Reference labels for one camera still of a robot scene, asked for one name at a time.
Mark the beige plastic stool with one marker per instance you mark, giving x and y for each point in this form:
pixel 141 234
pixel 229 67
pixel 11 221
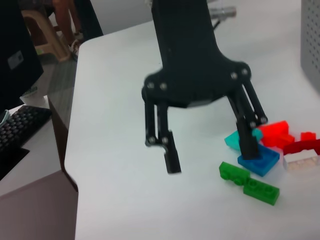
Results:
pixel 47 37

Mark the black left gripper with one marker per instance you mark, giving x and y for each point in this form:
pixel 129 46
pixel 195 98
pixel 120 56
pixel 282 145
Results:
pixel 190 62

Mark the white toy block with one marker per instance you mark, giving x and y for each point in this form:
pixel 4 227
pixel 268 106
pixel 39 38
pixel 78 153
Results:
pixel 302 161

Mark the white side desk brown edge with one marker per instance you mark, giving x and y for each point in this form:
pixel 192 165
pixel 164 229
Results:
pixel 37 212

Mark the dark red toy block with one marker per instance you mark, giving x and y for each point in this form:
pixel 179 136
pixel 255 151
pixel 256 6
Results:
pixel 302 147

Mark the white paper with green print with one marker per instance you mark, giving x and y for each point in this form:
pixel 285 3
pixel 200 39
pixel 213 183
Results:
pixel 33 96

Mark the black keyboard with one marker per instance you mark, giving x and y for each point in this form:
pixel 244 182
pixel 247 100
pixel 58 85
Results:
pixel 20 125

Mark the blue toy block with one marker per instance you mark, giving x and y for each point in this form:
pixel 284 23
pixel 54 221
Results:
pixel 265 162

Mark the person bare leg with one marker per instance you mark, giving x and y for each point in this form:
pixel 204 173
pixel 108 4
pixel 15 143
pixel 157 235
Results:
pixel 67 20

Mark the bright red toy block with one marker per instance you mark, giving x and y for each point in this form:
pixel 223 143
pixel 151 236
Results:
pixel 308 136

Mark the green toy block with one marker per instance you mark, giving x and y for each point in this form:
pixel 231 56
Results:
pixel 262 192
pixel 233 172

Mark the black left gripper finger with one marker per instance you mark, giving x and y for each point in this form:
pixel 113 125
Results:
pixel 171 155
pixel 247 142

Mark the dark trouser leg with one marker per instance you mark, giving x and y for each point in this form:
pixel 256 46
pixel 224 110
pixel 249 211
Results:
pixel 92 20

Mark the coral red toy block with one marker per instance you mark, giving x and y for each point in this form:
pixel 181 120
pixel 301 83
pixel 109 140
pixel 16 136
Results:
pixel 273 133

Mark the grey perforated storage basket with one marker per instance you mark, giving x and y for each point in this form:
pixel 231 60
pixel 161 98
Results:
pixel 311 37

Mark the teal toy block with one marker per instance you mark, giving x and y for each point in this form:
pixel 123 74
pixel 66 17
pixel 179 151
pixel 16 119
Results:
pixel 232 140

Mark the black computer monitor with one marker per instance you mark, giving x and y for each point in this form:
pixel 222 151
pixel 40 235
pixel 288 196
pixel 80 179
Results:
pixel 17 50

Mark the white sneaker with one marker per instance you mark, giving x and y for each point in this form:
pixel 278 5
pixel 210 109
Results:
pixel 74 47

